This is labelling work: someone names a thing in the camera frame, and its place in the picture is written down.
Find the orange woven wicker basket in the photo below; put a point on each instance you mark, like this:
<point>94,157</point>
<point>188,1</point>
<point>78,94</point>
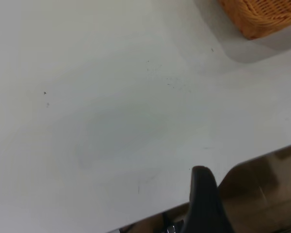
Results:
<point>264,14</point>

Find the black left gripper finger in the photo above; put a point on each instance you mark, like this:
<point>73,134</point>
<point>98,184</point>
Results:
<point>203,199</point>

